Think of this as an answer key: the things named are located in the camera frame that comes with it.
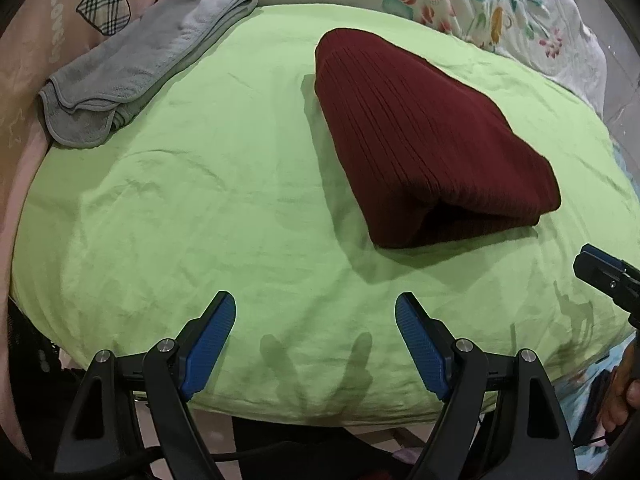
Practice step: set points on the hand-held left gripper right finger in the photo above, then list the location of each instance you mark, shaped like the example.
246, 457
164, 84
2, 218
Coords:
425, 345

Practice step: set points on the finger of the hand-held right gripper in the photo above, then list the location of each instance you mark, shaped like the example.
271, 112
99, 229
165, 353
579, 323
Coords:
600, 270

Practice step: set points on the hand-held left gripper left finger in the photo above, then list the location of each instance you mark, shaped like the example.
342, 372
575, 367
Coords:
210, 340

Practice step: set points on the dark red ribbed sweater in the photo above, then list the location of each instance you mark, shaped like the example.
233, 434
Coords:
415, 125

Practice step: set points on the person's right hand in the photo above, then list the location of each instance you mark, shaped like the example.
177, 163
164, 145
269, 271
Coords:
622, 395

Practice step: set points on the light green bed sheet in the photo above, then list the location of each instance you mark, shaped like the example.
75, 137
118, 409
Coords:
200, 210

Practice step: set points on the light blue patterned cloth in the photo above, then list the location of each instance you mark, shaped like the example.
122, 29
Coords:
580, 400

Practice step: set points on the black object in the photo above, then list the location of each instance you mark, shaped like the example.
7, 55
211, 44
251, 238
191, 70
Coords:
35, 345

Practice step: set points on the grey folded towel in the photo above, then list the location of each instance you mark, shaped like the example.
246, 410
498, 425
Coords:
130, 65

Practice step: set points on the pink pillow with plaid hearts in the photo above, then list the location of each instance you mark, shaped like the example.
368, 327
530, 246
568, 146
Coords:
30, 60

